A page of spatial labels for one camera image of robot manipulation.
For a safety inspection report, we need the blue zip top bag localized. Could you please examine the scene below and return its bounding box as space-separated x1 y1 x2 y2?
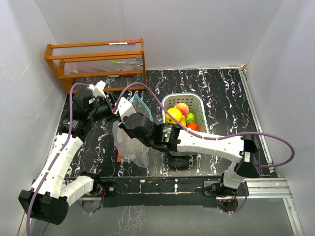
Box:
112 94 152 168

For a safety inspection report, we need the yellow lemon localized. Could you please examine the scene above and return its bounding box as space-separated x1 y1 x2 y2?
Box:
165 107 182 124

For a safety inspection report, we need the red orange peach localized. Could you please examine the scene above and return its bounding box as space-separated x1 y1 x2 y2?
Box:
174 103 189 116

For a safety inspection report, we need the yellow banana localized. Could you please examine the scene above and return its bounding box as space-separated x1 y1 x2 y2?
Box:
180 115 186 127

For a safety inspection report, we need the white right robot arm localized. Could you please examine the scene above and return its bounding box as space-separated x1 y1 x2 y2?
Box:
118 113 260 197

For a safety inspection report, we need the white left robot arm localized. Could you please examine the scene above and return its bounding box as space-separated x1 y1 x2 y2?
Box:
18 89 117 225

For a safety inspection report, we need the orange zip plastic bag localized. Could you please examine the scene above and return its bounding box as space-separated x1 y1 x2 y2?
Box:
117 152 121 163

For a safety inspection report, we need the green white marker pen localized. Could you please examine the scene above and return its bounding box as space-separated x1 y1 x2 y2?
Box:
111 61 136 65

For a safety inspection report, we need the green lime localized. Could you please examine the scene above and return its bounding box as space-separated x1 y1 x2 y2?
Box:
185 112 196 124

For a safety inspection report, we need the wooden shelf rack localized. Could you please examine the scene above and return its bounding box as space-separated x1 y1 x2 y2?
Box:
44 38 147 94

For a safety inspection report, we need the orange pumpkin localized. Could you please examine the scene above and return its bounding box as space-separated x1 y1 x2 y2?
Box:
186 122 199 131

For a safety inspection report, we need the pink white marker pen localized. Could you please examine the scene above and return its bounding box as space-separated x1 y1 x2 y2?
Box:
108 42 136 46

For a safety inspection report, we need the white plastic basket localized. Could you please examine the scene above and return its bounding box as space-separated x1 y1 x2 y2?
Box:
161 93 215 156

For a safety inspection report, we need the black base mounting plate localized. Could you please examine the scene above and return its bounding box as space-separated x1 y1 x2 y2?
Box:
99 177 221 207

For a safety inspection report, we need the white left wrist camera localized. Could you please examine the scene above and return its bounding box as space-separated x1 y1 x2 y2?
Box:
88 81 106 98

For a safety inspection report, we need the aluminium frame rail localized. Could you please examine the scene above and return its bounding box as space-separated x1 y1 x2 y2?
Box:
239 65 304 236

